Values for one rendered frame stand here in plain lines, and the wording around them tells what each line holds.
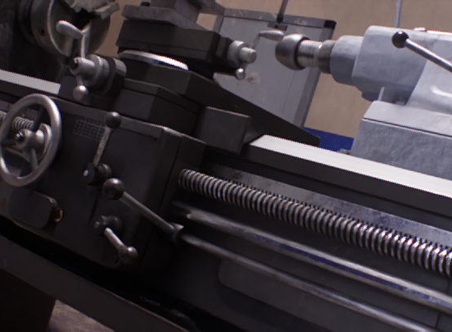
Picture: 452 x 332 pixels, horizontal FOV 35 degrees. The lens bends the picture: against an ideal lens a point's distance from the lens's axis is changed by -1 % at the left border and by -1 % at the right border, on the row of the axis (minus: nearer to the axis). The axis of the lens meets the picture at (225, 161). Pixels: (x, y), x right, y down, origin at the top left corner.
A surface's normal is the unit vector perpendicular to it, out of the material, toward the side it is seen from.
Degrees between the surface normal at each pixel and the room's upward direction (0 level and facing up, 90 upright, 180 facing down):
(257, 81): 90
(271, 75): 90
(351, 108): 90
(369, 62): 94
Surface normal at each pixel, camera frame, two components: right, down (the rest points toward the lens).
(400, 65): -0.60, -0.15
